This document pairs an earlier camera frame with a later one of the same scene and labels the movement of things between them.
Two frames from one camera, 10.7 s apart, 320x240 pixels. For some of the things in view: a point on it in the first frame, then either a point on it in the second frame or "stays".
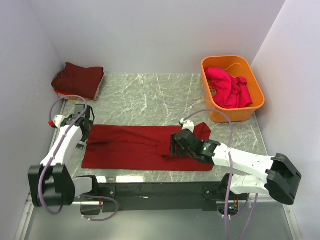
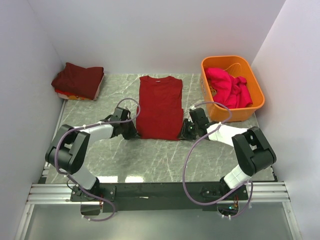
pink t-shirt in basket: [231, 92] stays
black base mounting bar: [157, 197] stays
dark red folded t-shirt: [78, 80] stays
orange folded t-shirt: [61, 94] stays
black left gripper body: [83, 139] to [128, 131]
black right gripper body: [187, 151] to [189, 131]
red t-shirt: [138, 147] to [161, 114]
